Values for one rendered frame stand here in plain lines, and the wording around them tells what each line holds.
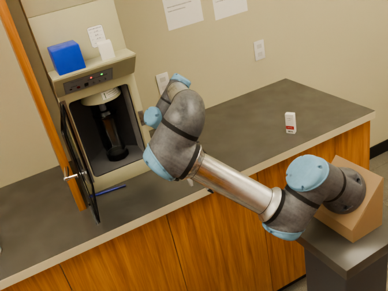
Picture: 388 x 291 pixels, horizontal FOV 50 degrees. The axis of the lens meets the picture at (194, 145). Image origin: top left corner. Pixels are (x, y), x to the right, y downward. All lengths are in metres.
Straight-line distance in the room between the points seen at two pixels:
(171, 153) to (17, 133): 1.19
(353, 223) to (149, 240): 0.82
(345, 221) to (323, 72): 1.66
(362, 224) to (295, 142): 0.65
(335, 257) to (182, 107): 0.65
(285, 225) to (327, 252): 0.19
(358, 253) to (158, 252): 0.83
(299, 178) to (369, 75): 2.08
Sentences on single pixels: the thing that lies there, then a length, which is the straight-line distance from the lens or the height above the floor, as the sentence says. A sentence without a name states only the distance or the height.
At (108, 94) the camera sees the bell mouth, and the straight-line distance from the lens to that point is 1.77.
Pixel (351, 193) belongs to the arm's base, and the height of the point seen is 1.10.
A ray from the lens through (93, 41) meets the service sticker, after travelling 1.68.
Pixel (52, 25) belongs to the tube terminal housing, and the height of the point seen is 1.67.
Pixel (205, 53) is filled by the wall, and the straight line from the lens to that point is 2.36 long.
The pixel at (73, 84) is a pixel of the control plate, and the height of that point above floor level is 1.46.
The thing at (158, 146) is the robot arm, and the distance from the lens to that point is 1.13.
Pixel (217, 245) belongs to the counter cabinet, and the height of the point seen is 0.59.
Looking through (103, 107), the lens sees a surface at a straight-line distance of 1.85.
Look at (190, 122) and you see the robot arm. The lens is 1.11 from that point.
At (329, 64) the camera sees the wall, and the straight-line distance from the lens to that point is 2.93.
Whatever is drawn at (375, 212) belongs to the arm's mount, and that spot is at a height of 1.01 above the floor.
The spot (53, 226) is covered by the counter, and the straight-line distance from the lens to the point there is 1.79.
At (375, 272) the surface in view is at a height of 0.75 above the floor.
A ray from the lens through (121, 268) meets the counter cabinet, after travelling 1.80.
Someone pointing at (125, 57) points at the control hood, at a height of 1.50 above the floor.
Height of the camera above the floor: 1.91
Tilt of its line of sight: 28 degrees down
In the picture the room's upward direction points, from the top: 12 degrees counter-clockwise
